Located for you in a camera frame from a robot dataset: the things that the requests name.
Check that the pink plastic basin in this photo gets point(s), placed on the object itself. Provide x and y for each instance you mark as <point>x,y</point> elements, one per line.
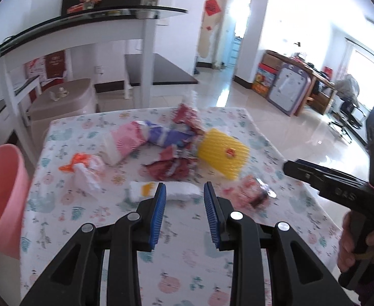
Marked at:
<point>2,191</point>

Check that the white crumpled paper wrapper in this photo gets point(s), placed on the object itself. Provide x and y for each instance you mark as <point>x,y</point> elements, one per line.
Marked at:
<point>180,191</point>

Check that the red diamond wall decoration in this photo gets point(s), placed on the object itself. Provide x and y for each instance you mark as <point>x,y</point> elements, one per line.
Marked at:
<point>212,7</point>

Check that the red white gift bag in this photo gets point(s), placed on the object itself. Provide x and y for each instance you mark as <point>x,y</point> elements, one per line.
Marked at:
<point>35,67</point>

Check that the purple white drawing board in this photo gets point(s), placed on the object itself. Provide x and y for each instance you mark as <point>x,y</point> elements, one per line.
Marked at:
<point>289,86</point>

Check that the white table with glass top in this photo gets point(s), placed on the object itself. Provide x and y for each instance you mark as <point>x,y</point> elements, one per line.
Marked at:
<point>149,44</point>

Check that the dark red gift bag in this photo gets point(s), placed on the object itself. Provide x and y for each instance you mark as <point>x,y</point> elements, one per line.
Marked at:
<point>55,64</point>

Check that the black top white bench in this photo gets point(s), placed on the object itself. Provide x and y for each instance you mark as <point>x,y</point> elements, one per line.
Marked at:
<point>27,84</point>
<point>164,70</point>

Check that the pink white snack packet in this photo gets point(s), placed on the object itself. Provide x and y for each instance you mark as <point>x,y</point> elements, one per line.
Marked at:
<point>126,142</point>

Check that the dark red wrapper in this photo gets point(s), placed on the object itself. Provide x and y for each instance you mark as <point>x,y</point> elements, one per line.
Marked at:
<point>171,167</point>

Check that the red crumpled plastic wrapper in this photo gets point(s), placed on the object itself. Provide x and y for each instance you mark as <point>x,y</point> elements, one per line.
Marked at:
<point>187,114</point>

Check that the yellow ribbed plastic package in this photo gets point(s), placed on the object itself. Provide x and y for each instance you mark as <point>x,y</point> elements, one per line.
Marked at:
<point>222,153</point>

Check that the floral tablecloth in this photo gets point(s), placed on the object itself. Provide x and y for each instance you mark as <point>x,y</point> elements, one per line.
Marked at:
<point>180,267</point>

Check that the flat red box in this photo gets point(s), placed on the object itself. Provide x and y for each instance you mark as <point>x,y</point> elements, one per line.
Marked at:
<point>76,8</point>

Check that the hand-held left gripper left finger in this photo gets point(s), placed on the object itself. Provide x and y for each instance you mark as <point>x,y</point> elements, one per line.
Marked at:
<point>159,216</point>

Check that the colourful toy box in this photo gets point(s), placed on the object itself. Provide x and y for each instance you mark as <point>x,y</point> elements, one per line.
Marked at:
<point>263,81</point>

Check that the black office chair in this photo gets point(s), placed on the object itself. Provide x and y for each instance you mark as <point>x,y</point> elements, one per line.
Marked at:
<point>349,108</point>

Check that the wooden desk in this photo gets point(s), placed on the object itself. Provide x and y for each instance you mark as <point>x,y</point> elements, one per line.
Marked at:
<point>324,89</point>

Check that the purple white crumpled wrapper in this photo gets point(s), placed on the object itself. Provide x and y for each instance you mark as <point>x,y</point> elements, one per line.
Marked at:
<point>164,134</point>

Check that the white wall outlet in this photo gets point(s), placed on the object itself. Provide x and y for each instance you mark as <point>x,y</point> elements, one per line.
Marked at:
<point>97,70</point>

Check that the orange white plastic bag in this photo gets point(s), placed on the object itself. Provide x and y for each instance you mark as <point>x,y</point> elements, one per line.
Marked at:
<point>88,172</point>

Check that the beige plastic stool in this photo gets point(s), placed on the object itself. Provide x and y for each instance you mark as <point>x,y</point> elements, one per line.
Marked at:
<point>75,95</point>

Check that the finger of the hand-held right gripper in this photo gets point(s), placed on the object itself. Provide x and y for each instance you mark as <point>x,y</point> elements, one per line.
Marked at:
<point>330,181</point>

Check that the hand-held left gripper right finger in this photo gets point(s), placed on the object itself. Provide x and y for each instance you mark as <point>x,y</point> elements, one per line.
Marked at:
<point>211,216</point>

